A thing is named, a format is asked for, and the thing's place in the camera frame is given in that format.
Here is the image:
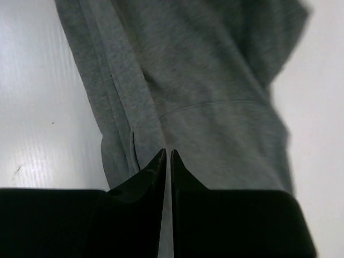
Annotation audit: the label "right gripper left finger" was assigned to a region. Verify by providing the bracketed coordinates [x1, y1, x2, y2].
[1, 149, 166, 257]

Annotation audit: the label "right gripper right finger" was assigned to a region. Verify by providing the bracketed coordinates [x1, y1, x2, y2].
[170, 150, 317, 257]

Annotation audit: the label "grey shorts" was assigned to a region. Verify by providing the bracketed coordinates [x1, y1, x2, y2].
[53, 0, 314, 258]

